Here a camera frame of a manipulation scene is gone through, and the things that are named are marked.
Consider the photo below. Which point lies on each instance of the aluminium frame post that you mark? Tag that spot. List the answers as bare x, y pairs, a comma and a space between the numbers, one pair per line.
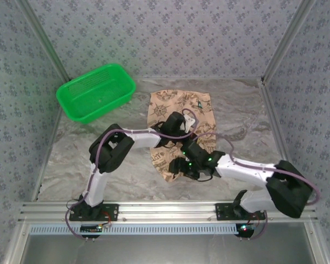
287, 41
47, 41

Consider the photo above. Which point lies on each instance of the green plastic basket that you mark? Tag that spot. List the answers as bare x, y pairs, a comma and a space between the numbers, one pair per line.
99, 90

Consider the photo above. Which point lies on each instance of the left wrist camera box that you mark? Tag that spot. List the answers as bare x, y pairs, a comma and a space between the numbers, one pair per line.
188, 122

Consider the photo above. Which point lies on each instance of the beige printed t-shirt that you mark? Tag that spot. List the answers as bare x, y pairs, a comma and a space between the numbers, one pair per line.
159, 110

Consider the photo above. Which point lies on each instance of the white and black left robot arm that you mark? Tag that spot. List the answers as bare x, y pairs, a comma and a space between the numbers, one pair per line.
99, 187

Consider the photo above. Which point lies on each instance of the grooved aluminium base rail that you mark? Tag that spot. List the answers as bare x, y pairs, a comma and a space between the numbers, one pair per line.
167, 210

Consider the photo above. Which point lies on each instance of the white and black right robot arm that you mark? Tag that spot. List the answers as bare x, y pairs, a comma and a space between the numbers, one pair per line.
244, 170

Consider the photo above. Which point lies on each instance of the small circuit board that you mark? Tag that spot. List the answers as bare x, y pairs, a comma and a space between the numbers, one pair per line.
244, 230
90, 229

